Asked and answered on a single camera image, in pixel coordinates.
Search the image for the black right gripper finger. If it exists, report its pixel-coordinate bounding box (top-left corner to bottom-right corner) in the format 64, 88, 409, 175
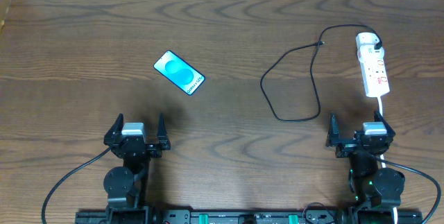
374, 110, 395, 137
325, 112, 355, 147

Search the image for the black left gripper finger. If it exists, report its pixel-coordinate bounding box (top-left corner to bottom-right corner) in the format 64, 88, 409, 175
103, 113, 123, 146
156, 114, 171, 150

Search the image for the blue Galaxy smartphone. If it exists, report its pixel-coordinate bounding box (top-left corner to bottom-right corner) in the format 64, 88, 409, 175
153, 50, 205, 96

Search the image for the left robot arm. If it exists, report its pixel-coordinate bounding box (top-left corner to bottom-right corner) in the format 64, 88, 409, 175
103, 114, 171, 224

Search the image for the white charger adapter plug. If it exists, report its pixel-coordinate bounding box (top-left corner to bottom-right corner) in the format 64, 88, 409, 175
355, 32, 385, 63

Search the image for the white power strip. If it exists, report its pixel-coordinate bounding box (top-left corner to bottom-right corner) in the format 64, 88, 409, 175
357, 46, 390, 98

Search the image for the white power strip cord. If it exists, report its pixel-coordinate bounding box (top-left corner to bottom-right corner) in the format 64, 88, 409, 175
377, 95, 399, 224

